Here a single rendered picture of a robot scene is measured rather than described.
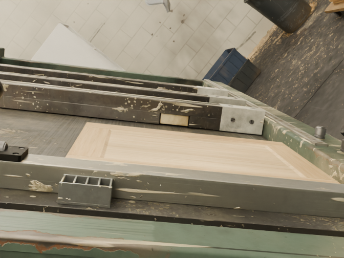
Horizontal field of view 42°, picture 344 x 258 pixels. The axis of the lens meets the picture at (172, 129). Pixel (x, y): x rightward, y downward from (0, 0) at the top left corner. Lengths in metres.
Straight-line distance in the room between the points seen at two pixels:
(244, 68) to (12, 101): 4.18
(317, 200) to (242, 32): 5.67
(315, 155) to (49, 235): 0.67
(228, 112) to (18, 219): 0.92
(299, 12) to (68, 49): 2.56
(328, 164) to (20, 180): 0.56
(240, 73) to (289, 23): 0.79
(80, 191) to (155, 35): 5.58
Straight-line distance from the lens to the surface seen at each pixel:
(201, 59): 6.21
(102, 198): 0.62
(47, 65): 2.54
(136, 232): 0.43
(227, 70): 5.22
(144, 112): 1.26
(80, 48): 4.77
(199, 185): 0.66
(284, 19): 5.37
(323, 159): 0.94
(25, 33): 6.30
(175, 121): 1.27
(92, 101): 1.26
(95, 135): 0.96
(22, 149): 0.69
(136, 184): 0.65
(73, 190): 0.62
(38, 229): 0.43
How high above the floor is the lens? 1.33
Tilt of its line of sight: 10 degrees down
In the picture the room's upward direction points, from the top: 52 degrees counter-clockwise
